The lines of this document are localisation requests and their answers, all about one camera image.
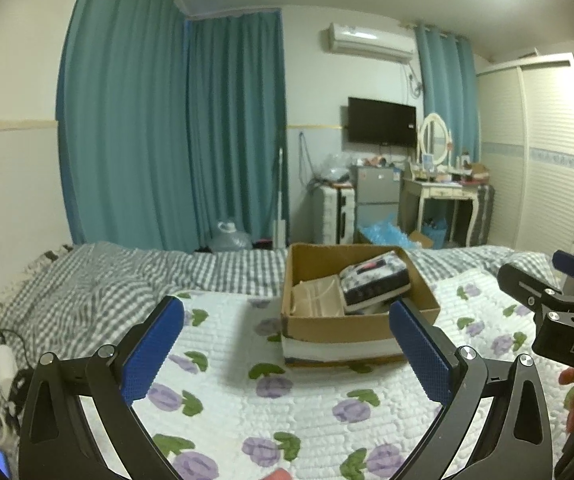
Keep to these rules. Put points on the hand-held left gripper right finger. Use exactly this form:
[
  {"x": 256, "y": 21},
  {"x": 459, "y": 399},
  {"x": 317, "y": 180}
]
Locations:
[{"x": 422, "y": 355}]

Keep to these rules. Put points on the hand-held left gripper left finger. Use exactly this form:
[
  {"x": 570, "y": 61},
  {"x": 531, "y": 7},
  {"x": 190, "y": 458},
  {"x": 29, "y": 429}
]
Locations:
[{"x": 152, "y": 350}]

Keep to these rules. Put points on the patterned tissue box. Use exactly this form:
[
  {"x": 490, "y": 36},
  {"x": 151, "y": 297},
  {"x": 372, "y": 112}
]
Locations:
[{"x": 367, "y": 290}]

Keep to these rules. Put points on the beige cloth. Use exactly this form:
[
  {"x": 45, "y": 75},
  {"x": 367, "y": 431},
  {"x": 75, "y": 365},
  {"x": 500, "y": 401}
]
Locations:
[{"x": 317, "y": 296}]

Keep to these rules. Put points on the person's right hand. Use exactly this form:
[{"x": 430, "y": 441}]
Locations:
[{"x": 573, "y": 400}]

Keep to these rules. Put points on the person's left hand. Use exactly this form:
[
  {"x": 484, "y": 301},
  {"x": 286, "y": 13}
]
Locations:
[{"x": 279, "y": 475}]

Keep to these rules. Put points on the dark suitcase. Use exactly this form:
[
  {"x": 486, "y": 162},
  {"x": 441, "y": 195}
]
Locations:
[{"x": 483, "y": 212}]

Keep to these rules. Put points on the grey checked bedsheet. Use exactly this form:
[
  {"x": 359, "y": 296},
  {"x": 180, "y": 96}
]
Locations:
[{"x": 92, "y": 285}]

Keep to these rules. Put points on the floral quilt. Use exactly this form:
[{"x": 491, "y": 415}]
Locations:
[{"x": 247, "y": 340}]

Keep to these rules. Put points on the blue basket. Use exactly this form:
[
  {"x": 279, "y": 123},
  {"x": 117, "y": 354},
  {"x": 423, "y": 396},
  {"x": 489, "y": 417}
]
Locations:
[{"x": 436, "y": 232}]

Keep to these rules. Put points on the small cardboard box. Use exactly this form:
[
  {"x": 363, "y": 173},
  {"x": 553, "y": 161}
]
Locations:
[{"x": 421, "y": 240}]

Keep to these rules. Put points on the white slatted wardrobe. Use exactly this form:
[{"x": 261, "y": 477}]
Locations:
[{"x": 542, "y": 160}]

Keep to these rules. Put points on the brown box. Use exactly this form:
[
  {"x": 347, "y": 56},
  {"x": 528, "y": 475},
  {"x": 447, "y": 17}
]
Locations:
[{"x": 479, "y": 172}]

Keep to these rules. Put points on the white dressing table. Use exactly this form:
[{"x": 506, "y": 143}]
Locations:
[{"x": 434, "y": 191}]

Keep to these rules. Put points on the blue plastic bag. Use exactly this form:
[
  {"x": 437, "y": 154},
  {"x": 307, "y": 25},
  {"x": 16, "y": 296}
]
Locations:
[{"x": 384, "y": 232}]

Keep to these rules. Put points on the clear water jug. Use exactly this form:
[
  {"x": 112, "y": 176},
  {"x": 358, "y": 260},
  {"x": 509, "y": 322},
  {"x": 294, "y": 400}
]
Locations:
[{"x": 229, "y": 237}]

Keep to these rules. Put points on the white charger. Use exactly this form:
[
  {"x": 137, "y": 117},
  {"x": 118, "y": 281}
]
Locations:
[{"x": 3, "y": 365}]

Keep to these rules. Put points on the grey small fridge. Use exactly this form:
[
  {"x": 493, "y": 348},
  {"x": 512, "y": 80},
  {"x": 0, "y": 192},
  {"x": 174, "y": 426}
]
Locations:
[{"x": 374, "y": 195}]

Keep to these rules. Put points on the oval white mirror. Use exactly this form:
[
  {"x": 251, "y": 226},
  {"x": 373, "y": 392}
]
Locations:
[{"x": 434, "y": 137}]

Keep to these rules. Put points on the white suitcase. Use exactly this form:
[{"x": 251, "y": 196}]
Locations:
[{"x": 332, "y": 212}]

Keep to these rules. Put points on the white mop pole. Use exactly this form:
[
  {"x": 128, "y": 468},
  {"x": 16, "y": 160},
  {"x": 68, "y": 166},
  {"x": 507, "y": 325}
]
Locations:
[{"x": 279, "y": 200}]

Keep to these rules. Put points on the clear plastic bag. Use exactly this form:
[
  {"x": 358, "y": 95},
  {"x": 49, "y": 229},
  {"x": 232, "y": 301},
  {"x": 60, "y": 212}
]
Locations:
[{"x": 334, "y": 169}]

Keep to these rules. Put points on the narrow teal curtain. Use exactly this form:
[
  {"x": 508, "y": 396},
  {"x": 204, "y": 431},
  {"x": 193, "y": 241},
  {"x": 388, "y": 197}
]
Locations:
[{"x": 444, "y": 85}]

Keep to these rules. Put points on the wide teal curtain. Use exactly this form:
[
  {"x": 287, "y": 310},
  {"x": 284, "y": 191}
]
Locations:
[{"x": 122, "y": 110}]

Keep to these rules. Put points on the white air conditioner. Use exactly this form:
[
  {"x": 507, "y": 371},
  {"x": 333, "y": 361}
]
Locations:
[{"x": 367, "y": 42}]

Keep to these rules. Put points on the black wall television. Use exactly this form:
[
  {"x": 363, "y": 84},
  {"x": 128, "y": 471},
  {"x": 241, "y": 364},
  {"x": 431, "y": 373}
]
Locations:
[{"x": 381, "y": 122}]

